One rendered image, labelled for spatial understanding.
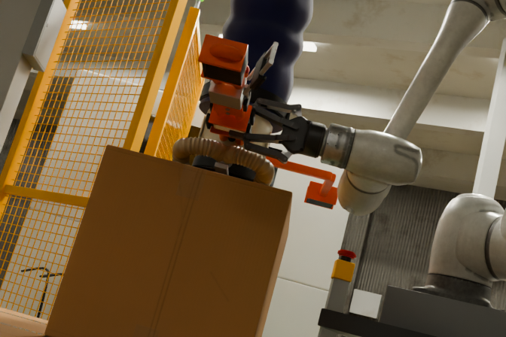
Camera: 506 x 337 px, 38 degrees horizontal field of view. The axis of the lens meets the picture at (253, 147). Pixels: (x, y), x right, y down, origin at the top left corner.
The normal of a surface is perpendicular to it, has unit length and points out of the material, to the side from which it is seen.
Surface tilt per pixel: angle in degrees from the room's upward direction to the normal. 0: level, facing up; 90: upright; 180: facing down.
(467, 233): 89
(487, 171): 90
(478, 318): 90
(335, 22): 90
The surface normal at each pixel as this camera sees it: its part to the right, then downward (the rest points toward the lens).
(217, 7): -0.36, -0.33
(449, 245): -0.69, -0.32
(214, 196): -0.03, -0.25
